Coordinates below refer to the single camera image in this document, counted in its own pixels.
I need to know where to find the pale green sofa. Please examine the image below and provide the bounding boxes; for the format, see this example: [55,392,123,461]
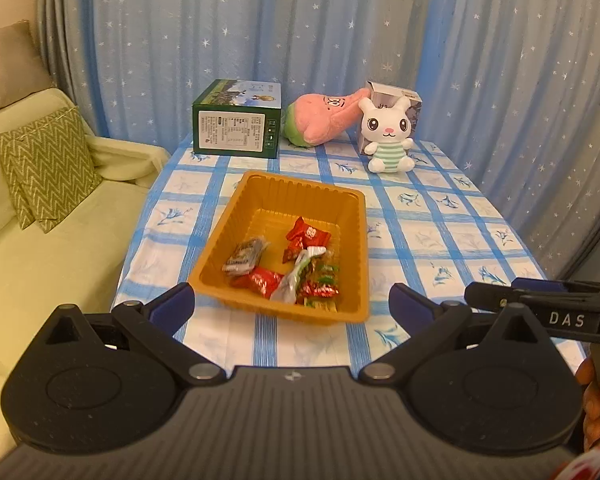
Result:
[0,86,172,463]

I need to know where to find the grey floral cardboard box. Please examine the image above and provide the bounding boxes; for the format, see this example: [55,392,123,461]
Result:
[357,80,424,157]

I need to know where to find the grey snack packet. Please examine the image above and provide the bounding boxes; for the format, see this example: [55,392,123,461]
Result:
[222,236,271,276]

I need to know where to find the blue starry curtain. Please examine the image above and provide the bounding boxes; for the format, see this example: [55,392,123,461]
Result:
[32,0,600,286]

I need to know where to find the pink plush toy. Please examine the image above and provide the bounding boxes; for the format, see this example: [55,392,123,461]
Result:
[285,87,371,149]

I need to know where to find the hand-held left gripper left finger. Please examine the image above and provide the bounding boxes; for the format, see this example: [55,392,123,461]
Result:
[17,282,227,388]

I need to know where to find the blue checked tablecloth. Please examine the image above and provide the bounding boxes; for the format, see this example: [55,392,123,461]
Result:
[110,131,588,377]

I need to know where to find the person's right hand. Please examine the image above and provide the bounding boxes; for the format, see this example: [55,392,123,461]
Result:
[574,357,600,453]

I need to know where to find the white rabbit plush toy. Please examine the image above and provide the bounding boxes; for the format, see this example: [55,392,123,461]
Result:
[357,95,416,174]

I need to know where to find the green cardboard box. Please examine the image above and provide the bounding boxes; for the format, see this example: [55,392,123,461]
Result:
[191,79,283,160]

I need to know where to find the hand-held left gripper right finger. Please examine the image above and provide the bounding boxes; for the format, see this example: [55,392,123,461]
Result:
[357,283,567,388]

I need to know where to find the green zigzag cushion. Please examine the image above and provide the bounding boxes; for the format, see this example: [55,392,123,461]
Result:
[0,106,104,224]
[7,175,57,235]

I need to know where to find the orange plastic tray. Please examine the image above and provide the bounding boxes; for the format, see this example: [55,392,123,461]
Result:
[187,170,371,327]

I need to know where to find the beige cushion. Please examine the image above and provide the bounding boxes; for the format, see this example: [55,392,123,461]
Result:
[0,19,57,122]

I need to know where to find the large red candy packet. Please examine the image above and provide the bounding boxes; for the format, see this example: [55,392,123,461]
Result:
[285,216,331,252]

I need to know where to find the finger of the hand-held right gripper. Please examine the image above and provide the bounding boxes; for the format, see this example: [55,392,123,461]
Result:
[464,281,600,314]
[512,277,600,301]

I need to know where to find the colourful candy packet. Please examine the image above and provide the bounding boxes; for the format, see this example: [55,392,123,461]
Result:
[296,262,342,309]

